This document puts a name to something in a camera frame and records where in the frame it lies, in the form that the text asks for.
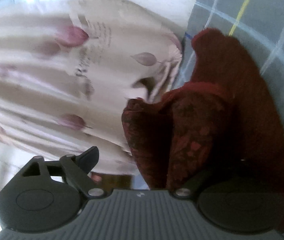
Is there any beige leaf print curtain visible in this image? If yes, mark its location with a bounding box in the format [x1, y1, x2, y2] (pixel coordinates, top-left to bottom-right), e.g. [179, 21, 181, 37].
[0, 0, 182, 175]

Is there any blue plaid bed sheet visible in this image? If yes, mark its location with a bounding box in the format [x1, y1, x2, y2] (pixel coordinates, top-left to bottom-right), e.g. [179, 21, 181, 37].
[174, 0, 284, 125]

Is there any dark red knitted sweater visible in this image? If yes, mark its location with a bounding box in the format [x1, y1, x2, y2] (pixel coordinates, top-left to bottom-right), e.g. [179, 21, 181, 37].
[121, 28, 284, 233]

